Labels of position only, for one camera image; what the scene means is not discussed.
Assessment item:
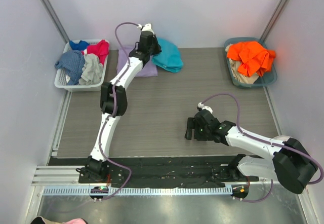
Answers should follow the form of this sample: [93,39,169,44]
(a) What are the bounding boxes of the grey t shirt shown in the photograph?
[78,54,103,86]

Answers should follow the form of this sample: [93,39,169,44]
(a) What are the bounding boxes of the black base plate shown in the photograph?
[49,156,259,189]

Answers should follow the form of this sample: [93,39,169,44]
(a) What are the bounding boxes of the red t shirt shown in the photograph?
[82,40,110,65]

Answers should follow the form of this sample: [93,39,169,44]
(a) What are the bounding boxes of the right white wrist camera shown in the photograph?
[197,102,213,114]

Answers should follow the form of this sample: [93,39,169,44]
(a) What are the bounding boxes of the aluminium corner post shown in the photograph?
[260,0,290,42]
[40,0,69,43]

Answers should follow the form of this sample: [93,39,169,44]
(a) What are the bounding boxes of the royal blue t shirt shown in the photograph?
[69,40,90,51]

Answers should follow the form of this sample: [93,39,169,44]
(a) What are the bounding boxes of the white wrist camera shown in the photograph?
[137,23,154,33]
[197,102,213,114]

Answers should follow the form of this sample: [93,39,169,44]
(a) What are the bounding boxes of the pink cloth at bottom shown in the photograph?
[30,216,88,224]

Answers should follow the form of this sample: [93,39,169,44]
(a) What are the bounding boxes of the white round mesh hamper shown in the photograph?
[273,135,291,141]

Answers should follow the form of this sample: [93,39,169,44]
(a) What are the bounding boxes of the aluminium frame rails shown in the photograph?
[31,165,84,185]

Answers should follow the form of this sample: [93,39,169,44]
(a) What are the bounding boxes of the beige garment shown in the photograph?
[225,41,263,84]

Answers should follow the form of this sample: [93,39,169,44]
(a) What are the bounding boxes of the blue checked shirt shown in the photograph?
[55,50,85,86]

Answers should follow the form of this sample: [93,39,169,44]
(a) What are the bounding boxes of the orange t shirt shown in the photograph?
[226,41,276,78]

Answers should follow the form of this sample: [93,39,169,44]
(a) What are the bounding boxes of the slotted cable duct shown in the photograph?
[43,185,232,196]

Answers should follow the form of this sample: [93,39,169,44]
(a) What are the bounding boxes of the right aluminium corner post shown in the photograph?
[260,0,290,42]

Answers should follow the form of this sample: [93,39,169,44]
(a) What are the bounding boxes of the teal t shirt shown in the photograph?
[151,38,184,73]

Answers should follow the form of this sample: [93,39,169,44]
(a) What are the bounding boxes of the teal plastic basket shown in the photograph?
[224,37,277,89]

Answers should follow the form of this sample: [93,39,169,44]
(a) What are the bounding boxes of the left aluminium corner post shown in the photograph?
[40,0,69,43]

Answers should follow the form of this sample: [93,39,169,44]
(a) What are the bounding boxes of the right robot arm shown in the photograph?
[184,109,319,194]

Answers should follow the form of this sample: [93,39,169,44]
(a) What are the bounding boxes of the folded lavender t shirt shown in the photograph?
[116,46,158,77]

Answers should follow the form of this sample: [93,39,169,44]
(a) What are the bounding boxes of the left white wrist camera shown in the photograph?
[137,23,154,33]

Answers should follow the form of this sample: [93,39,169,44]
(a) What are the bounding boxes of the white plastic basket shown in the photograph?
[54,39,109,92]

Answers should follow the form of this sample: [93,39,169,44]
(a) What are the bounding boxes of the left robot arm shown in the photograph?
[76,28,161,183]

